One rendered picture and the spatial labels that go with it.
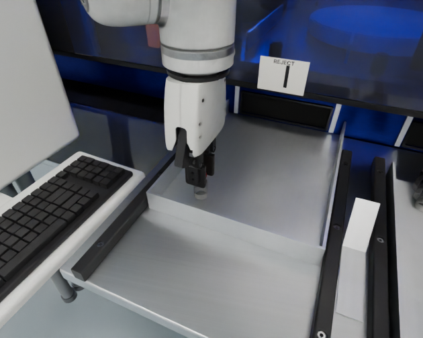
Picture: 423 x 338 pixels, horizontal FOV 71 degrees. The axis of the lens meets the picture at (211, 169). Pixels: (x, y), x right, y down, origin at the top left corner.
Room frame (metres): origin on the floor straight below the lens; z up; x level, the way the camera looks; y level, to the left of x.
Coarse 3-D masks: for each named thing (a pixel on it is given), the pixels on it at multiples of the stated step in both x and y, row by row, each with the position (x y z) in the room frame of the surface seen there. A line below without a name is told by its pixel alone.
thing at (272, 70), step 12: (264, 60) 0.52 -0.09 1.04; (276, 60) 0.52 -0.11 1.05; (288, 60) 0.51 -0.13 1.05; (264, 72) 0.52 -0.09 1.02; (276, 72) 0.51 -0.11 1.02; (300, 72) 0.50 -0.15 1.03; (264, 84) 0.52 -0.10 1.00; (276, 84) 0.51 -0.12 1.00; (288, 84) 0.50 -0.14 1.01; (300, 84) 0.50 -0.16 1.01
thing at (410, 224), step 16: (400, 192) 0.36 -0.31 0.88; (400, 208) 0.32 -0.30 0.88; (400, 224) 0.29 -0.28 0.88; (416, 224) 0.29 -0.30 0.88; (400, 240) 0.26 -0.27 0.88; (416, 240) 0.26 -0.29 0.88; (400, 256) 0.23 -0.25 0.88; (416, 256) 0.23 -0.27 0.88; (400, 272) 0.19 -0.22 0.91; (416, 272) 0.21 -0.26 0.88; (400, 288) 0.17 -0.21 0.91; (416, 288) 0.19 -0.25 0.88; (400, 304) 0.15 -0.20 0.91; (416, 304) 0.17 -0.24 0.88; (400, 320) 0.14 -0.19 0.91; (416, 320) 0.15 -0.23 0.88; (400, 336) 0.12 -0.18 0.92; (416, 336) 0.13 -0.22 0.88
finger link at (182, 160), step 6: (180, 132) 0.31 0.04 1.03; (186, 132) 0.31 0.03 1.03; (180, 138) 0.31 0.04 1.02; (186, 138) 0.31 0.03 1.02; (180, 144) 0.31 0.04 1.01; (186, 144) 0.30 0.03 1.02; (180, 150) 0.30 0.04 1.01; (186, 150) 0.30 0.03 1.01; (180, 156) 0.30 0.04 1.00; (186, 156) 0.30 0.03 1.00; (180, 162) 0.29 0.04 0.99; (186, 162) 0.30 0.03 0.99
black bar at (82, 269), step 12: (144, 192) 0.34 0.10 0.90; (132, 204) 0.31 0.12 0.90; (144, 204) 0.32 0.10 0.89; (120, 216) 0.29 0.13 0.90; (132, 216) 0.29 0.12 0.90; (108, 228) 0.27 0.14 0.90; (120, 228) 0.27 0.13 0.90; (108, 240) 0.25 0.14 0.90; (96, 252) 0.23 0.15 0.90; (108, 252) 0.24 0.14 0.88; (84, 264) 0.21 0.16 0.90; (96, 264) 0.22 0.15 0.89; (84, 276) 0.20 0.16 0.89
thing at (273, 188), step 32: (224, 128) 0.56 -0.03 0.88; (256, 128) 0.56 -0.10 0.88; (288, 128) 0.56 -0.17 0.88; (224, 160) 0.45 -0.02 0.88; (256, 160) 0.45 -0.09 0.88; (288, 160) 0.45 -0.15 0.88; (320, 160) 0.45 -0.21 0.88; (160, 192) 0.35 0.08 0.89; (192, 192) 0.36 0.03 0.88; (224, 192) 0.36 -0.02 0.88; (256, 192) 0.36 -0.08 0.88; (288, 192) 0.36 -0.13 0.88; (320, 192) 0.36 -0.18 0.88; (224, 224) 0.27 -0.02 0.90; (256, 224) 0.29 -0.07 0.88; (288, 224) 0.29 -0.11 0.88; (320, 224) 0.29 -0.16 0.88; (320, 256) 0.22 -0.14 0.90
